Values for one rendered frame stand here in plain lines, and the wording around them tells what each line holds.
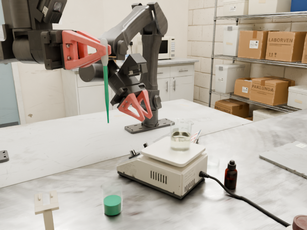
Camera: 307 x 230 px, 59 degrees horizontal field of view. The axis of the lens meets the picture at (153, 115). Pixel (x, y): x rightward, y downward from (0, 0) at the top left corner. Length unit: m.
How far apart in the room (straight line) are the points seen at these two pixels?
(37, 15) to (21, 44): 0.07
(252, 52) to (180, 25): 1.59
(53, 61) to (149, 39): 0.54
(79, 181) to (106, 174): 0.07
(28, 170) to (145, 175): 0.33
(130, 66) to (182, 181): 0.33
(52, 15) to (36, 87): 2.97
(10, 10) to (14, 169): 0.43
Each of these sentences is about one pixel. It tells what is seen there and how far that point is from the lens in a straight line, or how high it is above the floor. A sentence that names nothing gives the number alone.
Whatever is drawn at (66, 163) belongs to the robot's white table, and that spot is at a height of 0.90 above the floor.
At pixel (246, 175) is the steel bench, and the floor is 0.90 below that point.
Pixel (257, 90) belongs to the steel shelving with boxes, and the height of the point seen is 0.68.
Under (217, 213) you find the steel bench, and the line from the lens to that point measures 0.61.
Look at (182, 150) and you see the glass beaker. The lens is 0.63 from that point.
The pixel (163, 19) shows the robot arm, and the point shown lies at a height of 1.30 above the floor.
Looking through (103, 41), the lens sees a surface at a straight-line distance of 0.48.
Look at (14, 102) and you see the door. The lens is 3.49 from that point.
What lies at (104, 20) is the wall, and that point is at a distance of 3.69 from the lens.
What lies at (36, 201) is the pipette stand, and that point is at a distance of 0.44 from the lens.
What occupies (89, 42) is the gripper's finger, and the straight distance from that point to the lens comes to 0.49.
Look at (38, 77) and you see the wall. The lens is 3.49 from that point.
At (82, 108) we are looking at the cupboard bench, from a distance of 3.06.
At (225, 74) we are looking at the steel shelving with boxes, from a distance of 3.24.
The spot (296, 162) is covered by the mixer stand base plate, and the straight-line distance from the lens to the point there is 0.86.
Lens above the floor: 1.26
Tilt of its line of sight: 17 degrees down
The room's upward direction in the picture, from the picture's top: straight up
